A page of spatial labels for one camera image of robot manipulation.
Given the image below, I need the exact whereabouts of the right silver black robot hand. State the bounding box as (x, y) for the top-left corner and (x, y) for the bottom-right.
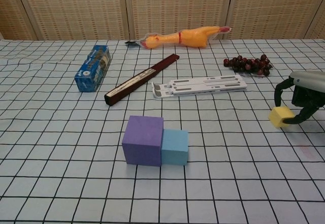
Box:
(273, 71), (325, 125)

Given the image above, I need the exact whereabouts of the small yellow foam cube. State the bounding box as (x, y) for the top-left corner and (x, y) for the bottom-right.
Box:
(268, 106), (295, 129)

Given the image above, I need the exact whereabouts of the medium blue foam cube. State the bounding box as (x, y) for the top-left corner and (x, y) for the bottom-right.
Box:
(161, 129), (189, 166)

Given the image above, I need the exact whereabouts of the large purple foam cube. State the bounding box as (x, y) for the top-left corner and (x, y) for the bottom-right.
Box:
(122, 115), (164, 168)

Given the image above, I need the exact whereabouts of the dark red grape bunch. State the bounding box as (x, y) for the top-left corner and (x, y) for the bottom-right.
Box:
(223, 54), (274, 77)

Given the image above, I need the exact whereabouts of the white folding laptop stand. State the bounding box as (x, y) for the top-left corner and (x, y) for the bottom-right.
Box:
(151, 74), (248, 99)

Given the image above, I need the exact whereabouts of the yellow rubber chicken toy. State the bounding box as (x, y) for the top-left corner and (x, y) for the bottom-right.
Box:
(140, 25), (233, 50)

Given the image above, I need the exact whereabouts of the dark red long box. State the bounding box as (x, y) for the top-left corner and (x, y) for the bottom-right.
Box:
(104, 53), (181, 107)

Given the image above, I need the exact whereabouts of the long blue cardboard box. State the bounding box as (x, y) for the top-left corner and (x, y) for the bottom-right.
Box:
(74, 45), (113, 93)

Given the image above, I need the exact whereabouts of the woven beige folding screen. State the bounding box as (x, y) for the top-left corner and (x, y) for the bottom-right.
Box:
(0, 0), (325, 41)

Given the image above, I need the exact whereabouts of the light blue checkered tablecloth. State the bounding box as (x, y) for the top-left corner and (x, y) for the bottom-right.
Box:
(0, 39), (325, 224)

